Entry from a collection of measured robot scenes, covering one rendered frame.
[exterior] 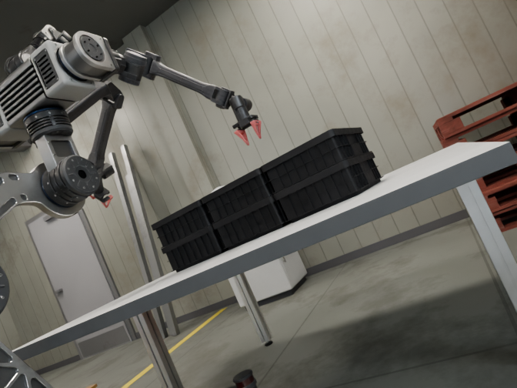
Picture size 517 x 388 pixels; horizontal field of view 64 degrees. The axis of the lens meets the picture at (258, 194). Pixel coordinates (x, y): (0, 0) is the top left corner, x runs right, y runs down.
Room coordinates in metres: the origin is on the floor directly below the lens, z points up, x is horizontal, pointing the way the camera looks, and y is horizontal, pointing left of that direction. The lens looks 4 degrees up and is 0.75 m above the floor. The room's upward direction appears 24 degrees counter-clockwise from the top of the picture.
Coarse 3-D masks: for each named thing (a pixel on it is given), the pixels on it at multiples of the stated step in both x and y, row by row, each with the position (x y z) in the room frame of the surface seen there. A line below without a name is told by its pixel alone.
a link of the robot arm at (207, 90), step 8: (152, 56) 1.73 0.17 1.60; (160, 56) 1.75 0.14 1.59; (152, 64) 1.73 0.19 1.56; (160, 64) 1.73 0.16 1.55; (152, 72) 1.74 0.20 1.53; (160, 72) 1.73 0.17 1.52; (168, 72) 1.72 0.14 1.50; (176, 72) 1.72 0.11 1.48; (176, 80) 1.73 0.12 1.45; (184, 80) 1.72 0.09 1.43; (192, 80) 1.71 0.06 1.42; (192, 88) 1.72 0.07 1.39; (200, 88) 1.71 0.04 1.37; (208, 88) 1.70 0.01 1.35; (216, 88) 1.69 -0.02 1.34; (208, 96) 1.71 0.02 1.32; (216, 96) 1.70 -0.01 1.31; (224, 96) 1.69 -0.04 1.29; (224, 104) 1.71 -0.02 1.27
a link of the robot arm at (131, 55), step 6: (126, 48) 1.69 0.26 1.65; (126, 54) 1.37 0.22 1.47; (132, 54) 1.37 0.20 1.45; (138, 54) 1.46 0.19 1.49; (144, 54) 1.75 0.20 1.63; (132, 60) 1.37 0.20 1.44; (138, 60) 1.38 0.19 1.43; (144, 60) 1.40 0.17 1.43; (150, 60) 1.74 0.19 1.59; (150, 66) 1.75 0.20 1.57; (144, 72) 1.75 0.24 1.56; (120, 78) 1.40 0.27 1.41; (126, 78) 1.39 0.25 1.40; (132, 84) 1.41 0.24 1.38; (138, 84) 1.43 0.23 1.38
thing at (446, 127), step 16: (496, 96) 2.88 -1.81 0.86; (512, 96) 3.00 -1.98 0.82; (464, 112) 3.15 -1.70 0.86; (496, 112) 2.75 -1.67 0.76; (512, 112) 2.73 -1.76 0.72; (448, 128) 2.86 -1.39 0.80; (464, 128) 2.82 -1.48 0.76; (512, 128) 3.04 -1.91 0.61; (448, 144) 2.90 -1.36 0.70; (496, 176) 3.16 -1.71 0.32; (512, 176) 2.83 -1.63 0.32; (496, 192) 3.45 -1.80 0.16; (512, 192) 3.10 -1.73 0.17; (496, 208) 2.84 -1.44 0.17; (512, 208) 2.82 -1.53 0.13; (512, 224) 2.85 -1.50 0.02
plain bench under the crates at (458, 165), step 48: (480, 144) 1.05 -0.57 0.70; (384, 192) 0.87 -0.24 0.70; (432, 192) 0.79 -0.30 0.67; (480, 192) 1.27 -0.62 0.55; (288, 240) 0.91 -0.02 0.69; (144, 288) 1.66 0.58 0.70; (192, 288) 1.03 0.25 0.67; (240, 288) 2.70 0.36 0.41; (48, 336) 1.25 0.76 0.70; (144, 336) 1.86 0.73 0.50
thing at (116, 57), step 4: (104, 40) 1.29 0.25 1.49; (108, 44) 1.30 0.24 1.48; (108, 48) 1.29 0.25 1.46; (108, 52) 1.29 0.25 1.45; (112, 52) 1.30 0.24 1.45; (116, 52) 1.32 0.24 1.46; (112, 56) 1.29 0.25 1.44; (116, 56) 1.31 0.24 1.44; (120, 56) 1.34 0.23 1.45; (112, 60) 1.29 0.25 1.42; (116, 60) 1.31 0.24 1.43; (120, 60) 1.33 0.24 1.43; (124, 60) 1.36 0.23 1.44; (116, 64) 1.29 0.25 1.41; (120, 64) 1.33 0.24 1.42; (124, 64) 1.36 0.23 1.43; (116, 68) 1.29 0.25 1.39; (120, 68) 1.35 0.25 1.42; (124, 68) 1.37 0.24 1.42; (112, 72) 1.30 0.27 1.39; (116, 72) 1.37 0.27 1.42; (120, 72) 1.37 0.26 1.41; (108, 76) 1.31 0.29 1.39; (100, 80) 1.32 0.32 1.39; (104, 80) 1.32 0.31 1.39
